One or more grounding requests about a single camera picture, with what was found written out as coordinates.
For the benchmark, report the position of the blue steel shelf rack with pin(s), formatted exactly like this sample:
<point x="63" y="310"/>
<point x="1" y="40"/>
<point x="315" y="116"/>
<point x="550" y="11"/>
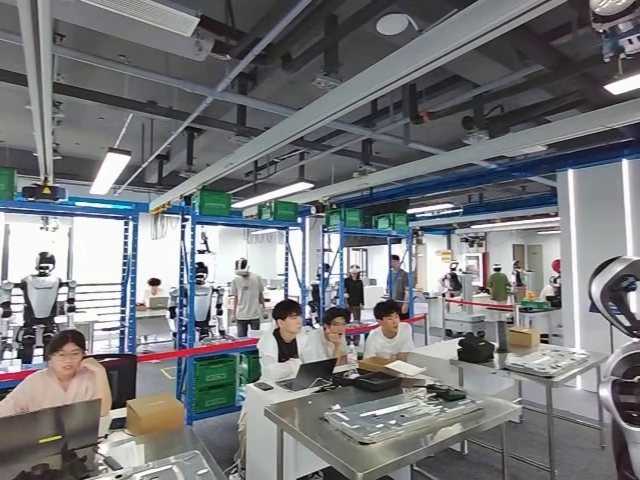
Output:
<point x="133" y="278"/>
<point x="189" y="298"/>
<point x="410" y="278"/>

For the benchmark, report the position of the silver sheet metal part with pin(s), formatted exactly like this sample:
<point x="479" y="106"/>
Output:
<point x="164" y="469"/>
<point x="400" y="417"/>
<point x="545" y="362"/>

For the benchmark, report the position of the green plastic crate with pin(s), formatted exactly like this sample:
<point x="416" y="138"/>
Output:
<point x="212" y="204"/>
<point x="215" y="371"/>
<point x="381" y="223"/>
<point x="335" y="219"/>
<point x="353" y="218"/>
<point x="400" y="222"/>
<point x="265" y="212"/>
<point x="249" y="368"/>
<point x="285" y="212"/>
<point x="7" y="185"/>
<point x="215" y="399"/>

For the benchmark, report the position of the white black humanoid robot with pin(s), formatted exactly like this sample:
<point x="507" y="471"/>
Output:
<point x="41" y="298"/>
<point x="620" y="291"/>
<point x="202" y="305"/>
<point x="317" y="298"/>

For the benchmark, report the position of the person with VR headset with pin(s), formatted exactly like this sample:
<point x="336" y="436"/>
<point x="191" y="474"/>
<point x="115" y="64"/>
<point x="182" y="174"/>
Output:
<point x="247" y="298"/>
<point x="354" y="295"/>

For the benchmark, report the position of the ceiling light bar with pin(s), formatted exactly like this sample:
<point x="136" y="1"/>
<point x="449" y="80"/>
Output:
<point x="110" y="171"/>
<point x="275" y="194"/>
<point x="515" y="222"/>
<point x="430" y="208"/>

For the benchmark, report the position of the clear water bottle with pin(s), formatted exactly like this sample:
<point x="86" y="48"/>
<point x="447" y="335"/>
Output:
<point x="352" y="358"/>

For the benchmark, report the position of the black laptop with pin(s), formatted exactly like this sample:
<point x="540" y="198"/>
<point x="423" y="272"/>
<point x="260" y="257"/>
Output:
<point x="310" y="372"/>

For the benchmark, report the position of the flat cardboard box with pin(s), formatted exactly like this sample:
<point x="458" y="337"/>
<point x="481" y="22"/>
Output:
<point x="372" y="364"/>

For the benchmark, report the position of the black tray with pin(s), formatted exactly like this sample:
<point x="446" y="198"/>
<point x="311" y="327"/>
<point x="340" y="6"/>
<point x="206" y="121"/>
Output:
<point x="377" y="382"/>

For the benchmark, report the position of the black phone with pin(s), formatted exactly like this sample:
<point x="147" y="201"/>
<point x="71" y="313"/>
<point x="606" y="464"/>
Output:
<point x="263" y="386"/>

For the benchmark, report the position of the white paper sheet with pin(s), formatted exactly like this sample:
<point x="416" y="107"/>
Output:
<point x="407" y="368"/>

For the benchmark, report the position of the stainless steel table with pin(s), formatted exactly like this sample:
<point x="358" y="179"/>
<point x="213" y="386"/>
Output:
<point x="164" y="440"/>
<point x="492" y="366"/>
<point x="300" y="424"/>

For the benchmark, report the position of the red barrier belt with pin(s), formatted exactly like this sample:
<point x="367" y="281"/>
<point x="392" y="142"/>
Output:
<point x="480" y="305"/>
<point x="200" y="349"/>

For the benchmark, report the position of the white table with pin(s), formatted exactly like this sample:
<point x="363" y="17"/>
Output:
<point x="260" y="430"/>

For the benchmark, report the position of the small silver laptop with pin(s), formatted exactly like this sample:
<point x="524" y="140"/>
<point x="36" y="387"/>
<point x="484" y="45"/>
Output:
<point x="158" y="303"/>

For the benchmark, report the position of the flat black device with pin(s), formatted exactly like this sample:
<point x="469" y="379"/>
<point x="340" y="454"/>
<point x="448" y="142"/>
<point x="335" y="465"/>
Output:
<point x="447" y="394"/>

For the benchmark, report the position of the black bag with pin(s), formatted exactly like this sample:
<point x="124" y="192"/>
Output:
<point x="475" y="350"/>

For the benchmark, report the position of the closed cardboard box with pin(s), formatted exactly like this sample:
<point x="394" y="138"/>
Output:
<point x="524" y="338"/>
<point x="155" y="417"/>

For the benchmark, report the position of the black office chair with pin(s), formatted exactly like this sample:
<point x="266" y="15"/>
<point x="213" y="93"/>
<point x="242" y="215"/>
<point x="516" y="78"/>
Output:
<point x="122" y="381"/>

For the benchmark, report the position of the blue overhead beam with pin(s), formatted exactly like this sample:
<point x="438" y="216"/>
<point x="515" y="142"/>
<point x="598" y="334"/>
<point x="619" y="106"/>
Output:
<point x="550" y="167"/>

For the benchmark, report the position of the white ceiling air conditioner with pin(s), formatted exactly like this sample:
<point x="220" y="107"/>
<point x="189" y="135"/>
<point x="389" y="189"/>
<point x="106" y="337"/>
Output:
<point x="150" y="13"/>

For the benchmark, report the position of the black hoist trolley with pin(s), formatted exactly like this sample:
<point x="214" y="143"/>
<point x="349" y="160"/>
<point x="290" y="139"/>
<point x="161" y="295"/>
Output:
<point x="45" y="192"/>

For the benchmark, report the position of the grey laptop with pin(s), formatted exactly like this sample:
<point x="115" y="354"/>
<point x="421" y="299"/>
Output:
<point x="50" y="430"/>

